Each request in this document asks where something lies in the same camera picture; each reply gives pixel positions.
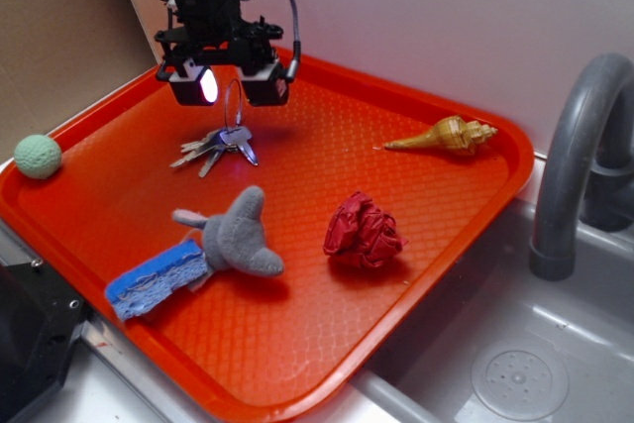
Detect tan spiral seashell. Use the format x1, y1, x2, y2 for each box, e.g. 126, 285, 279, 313
383, 115, 498, 157

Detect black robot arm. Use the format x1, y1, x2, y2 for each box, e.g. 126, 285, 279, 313
155, 0, 299, 106

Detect crumpled red paper ball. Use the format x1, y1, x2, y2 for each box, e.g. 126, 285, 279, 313
323, 191, 407, 268

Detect red plastic tray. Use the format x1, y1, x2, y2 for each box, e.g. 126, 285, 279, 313
1, 58, 533, 422

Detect grey plush elephant toy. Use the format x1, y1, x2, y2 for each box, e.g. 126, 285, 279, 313
172, 185, 284, 291

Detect blue sponge block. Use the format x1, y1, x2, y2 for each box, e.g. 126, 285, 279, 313
105, 240, 207, 321

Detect black mounting block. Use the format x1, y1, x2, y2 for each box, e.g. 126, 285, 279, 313
1, 259, 87, 422

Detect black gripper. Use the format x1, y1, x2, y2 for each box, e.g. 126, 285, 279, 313
155, 0, 289, 107

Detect brown cardboard panel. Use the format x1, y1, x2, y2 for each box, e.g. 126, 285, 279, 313
1, 0, 156, 159

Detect grey plastic sink basin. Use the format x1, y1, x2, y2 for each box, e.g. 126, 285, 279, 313
346, 194, 634, 423

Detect grey sink faucet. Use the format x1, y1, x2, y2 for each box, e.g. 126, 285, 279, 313
529, 53, 633, 281

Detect silver keys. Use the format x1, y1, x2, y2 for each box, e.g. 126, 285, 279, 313
170, 78, 259, 178

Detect grey braided cable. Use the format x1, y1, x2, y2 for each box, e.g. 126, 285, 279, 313
236, 0, 303, 85

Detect green foam ball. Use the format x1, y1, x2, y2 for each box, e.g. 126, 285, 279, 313
14, 135, 62, 179

